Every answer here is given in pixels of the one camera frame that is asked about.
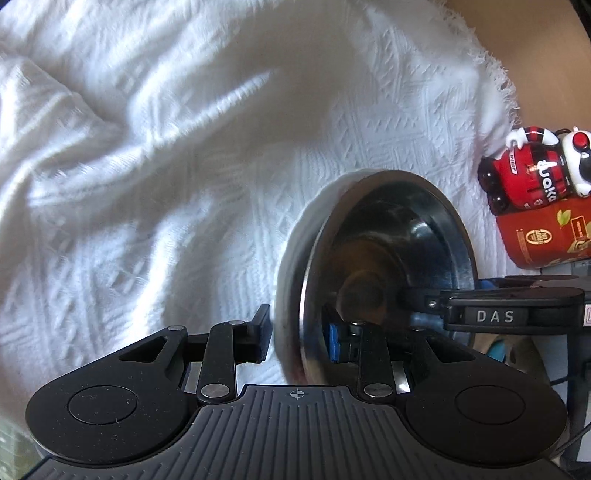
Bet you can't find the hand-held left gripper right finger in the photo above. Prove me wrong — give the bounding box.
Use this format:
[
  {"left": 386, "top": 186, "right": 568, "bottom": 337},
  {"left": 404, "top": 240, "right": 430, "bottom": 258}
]
[{"left": 329, "top": 322, "right": 476, "bottom": 401}]

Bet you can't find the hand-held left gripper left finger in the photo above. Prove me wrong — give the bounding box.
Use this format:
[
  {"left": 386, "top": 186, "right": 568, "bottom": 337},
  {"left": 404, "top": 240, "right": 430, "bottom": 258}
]
[{"left": 120, "top": 304, "right": 271, "bottom": 404}]

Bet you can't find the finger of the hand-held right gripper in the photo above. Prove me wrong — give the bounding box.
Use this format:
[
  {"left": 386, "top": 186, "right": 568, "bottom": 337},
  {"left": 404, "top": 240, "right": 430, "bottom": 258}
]
[
  {"left": 396, "top": 286, "right": 585, "bottom": 334},
  {"left": 478, "top": 275, "right": 583, "bottom": 291}
]

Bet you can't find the stainless steel bowl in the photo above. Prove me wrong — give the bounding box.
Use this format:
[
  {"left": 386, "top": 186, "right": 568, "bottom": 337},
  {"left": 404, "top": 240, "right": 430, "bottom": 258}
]
[{"left": 300, "top": 170, "right": 478, "bottom": 388}]

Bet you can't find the red snack bag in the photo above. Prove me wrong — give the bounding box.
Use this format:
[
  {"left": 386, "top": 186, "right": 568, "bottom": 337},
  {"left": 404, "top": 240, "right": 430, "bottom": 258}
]
[{"left": 496, "top": 196, "right": 591, "bottom": 269}]

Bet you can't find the panda figurine in red suit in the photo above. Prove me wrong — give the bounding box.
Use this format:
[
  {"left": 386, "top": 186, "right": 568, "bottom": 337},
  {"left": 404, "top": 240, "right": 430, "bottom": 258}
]
[{"left": 478, "top": 126, "right": 591, "bottom": 217}]

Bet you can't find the white woven cloth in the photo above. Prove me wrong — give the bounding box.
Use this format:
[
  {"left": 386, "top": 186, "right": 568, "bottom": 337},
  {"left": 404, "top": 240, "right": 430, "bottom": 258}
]
[{"left": 0, "top": 0, "right": 522, "bottom": 416}]

